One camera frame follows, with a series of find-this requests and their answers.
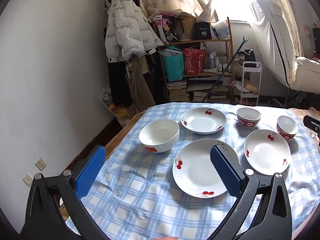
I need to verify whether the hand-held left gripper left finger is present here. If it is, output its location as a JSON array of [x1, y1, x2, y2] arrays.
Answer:
[[24, 145, 108, 240]]

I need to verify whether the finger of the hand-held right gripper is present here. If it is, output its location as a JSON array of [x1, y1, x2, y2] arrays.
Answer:
[[303, 115, 320, 132]]

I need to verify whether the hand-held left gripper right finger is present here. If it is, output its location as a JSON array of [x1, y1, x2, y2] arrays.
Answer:
[[207, 144, 293, 240]]

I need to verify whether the white cherry-print plate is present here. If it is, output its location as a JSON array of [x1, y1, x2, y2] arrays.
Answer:
[[244, 129, 292, 176], [172, 138, 242, 198], [180, 107, 227, 135]]

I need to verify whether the large white bowl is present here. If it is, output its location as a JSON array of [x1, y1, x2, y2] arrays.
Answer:
[[138, 119, 180, 153]]

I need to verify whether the small red patterned bowl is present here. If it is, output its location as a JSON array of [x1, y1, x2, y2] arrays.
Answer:
[[236, 107, 262, 129], [277, 115, 299, 140]]

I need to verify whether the white cushion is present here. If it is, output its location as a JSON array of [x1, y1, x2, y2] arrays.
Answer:
[[290, 56, 320, 93]]

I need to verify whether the blue plaid tablecloth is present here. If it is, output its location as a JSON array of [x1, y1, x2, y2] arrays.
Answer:
[[64, 102, 320, 240]]

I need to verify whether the printed plastic bag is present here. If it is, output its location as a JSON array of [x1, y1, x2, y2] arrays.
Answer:
[[101, 87, 132, 127]]

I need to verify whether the pile of magazines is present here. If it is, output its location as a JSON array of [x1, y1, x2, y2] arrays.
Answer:
[[192, 86, 230, 103]]

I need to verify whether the white utility cart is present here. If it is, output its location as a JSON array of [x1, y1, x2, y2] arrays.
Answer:
[[234, 61, 262, 107]]

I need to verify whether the black hanging garment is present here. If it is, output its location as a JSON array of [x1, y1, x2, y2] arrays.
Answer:
[[108, 57, 134, 108]]

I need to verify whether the black wash bag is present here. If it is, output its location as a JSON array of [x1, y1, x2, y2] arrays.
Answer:
[[237, 49, 256, 63]]

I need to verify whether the beige hanging garment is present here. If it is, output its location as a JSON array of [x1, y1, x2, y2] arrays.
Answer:
[[127, 55, 157, 113]]

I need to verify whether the green clothes pole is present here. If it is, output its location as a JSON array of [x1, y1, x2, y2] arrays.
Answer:
[[200, 37, 250, 103]]

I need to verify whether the wooden shelf rack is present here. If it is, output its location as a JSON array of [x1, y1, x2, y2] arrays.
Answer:
[[157, 17, 234, 104]]

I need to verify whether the group of toiletry bottles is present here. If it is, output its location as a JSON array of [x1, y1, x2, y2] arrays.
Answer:
[[209, 51, 229, 72]]

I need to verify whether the red patterned bag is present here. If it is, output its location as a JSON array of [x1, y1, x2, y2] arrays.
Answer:
[[182, 47, 206, 75]]

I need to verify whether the teal paper bag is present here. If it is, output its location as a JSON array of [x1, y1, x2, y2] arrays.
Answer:
[[161, 45, 185, 82]]

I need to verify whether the plastic wrapped blue pack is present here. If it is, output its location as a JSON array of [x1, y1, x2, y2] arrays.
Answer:
[[211, 20, 230, 40]]

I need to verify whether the black box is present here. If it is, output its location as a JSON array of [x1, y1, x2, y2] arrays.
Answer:
[[194, 22, 212, 40]]

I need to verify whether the white printed puffer jacket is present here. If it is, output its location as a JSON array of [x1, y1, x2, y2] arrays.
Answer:
[[104, 0, 164, 62]]

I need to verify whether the cartoon print tote bag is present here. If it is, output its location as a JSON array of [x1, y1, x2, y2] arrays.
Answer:
[[152, 14, 184, 43]]

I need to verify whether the white wall socket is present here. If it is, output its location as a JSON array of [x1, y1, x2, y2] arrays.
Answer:
[[22, 173, 33, 187], [35, 157, 47, 171]]

